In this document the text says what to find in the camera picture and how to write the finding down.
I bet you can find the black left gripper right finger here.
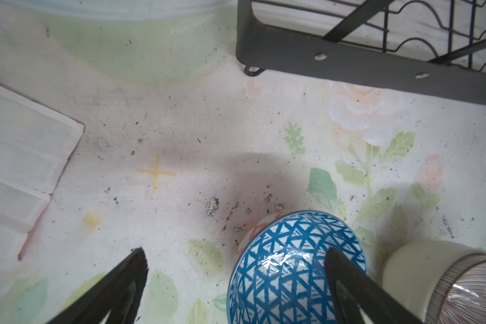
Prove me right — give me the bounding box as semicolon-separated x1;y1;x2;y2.
324;247;421;323

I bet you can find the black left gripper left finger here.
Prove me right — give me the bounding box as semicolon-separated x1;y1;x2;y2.
50;248;149;324

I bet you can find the blue triangle patterned bowl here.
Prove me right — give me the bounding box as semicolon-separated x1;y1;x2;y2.
226;211;367;323

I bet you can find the pink striped bowl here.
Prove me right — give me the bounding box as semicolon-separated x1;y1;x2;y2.
382;241;486;323

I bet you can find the black wire dish rack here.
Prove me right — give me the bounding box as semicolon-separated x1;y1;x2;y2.
236;1;486;106

